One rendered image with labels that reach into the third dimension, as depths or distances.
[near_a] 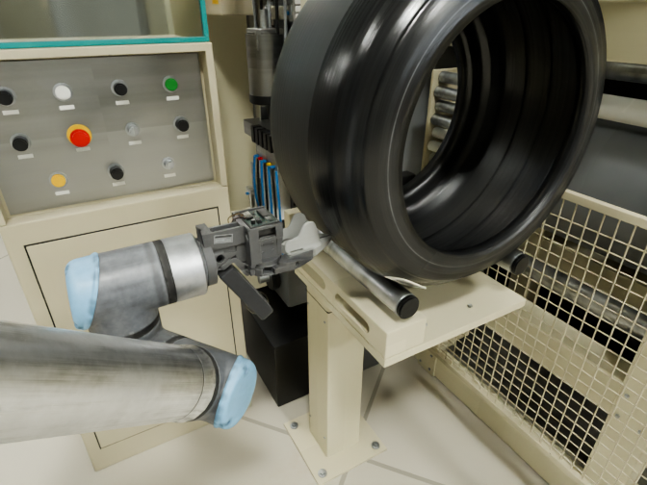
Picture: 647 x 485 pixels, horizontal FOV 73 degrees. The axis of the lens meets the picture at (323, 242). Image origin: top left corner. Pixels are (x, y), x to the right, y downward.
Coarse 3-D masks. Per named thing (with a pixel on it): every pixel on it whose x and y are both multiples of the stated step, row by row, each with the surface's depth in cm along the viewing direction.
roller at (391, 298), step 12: (336, 252) 87; (348, 264) 84; (360, 264) 82; (360, 276) 80; (372, 276) 78; (372, 288) 78; (384, 288) 75; (396, 288) 74; (384, 300) 75; (396, 300) 73; (408, 300) 72; (396, 312) 73; (408, 312) 73
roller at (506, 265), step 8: (512, 256) 85; (520, 256) 84; (528, 256) 85; (496, 264) 88; (504, 264) 86; (512, 264) 84; (520, 264) 84; (528, 264) 86; (512, 272) 85; (520, 272) 86
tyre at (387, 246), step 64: (320, 0) 62; (384, 0) 51; (448, 0) 51; (512, 0) 78; (576, 0) 60; (320, 64) 57; (384, 64) 51; (512, 64) 89; (576, 64) 77; (320, 128) 57; (384, 128) 54; (512, 128) 93; (576, 128) 75; (320, 192) 62; (384, 192) 58; (448, 192) 100; (512, 192) 90; (384, 256) 65; (448, 256) 70
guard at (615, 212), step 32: (576, 192) 92; (544, 224) 100; (576, 224) 93; (640, 224) 81; (544, 352) 108; (640, 352) 87; (480, 384) 131; (512, 384) 120; (512, 416) 123; (544, 448) 115; (640, 448) 92; (576, 480) 108
